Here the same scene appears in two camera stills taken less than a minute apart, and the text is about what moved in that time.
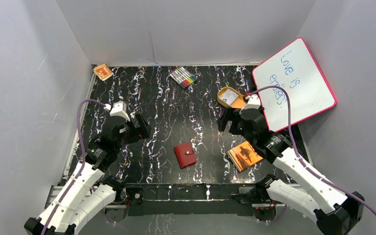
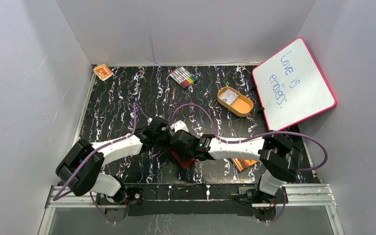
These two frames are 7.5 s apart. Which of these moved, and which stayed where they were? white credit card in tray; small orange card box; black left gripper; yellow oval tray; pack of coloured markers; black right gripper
Moved: black right gripper; black left gripper
Stayed: small orange card box; yellow oval tray; white credit card in tray; pack of coloured markers
